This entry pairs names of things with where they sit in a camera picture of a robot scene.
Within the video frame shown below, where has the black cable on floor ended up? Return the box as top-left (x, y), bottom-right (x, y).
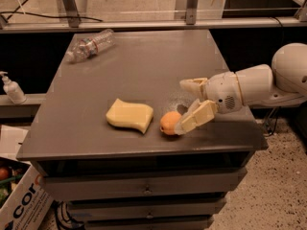
top-left (53, 201), bottom-right (84, 230)

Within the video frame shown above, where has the white cardboard box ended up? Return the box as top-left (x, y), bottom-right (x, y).
top-left (0, 159), bottom-right (54, 230)

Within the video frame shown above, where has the metal frame rail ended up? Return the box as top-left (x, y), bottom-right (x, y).
top-left (0, 17), bottom-right (307, 34)

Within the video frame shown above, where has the black cable behind rail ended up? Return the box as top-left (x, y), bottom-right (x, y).
top-left (0, 11), bottom-right (104, 23)

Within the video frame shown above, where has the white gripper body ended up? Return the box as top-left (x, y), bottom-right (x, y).
top-left (205, 72), bottom-right (243, 114)

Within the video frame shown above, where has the orange fruit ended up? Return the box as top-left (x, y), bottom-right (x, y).
top-left (160, 111), bottom-right (181, 135)

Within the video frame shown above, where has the clear plastic water bottle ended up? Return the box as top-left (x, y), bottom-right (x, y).
top-left (66, 29), bottom-right (115, 63)

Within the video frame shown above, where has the yellow wavy sponge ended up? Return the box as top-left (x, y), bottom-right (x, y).
top-left (106, 99), bottom-right (154, 133)

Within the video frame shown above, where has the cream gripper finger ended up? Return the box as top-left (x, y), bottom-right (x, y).
top-left (179, 78), bottom-right (208, 99)
top-left (175, 100), bottom-right (218, 135)

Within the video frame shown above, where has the white pump dispenser bottle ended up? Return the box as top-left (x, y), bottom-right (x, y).
top-left (0, 71), bottom-right (27, 104)

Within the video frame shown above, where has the grey drawer cabinet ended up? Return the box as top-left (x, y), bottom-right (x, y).
top-left (17, 30), bottom-right (266, 230)

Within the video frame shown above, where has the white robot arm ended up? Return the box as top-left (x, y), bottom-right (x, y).
top-left (175, 43), bottom-right (307, 135)

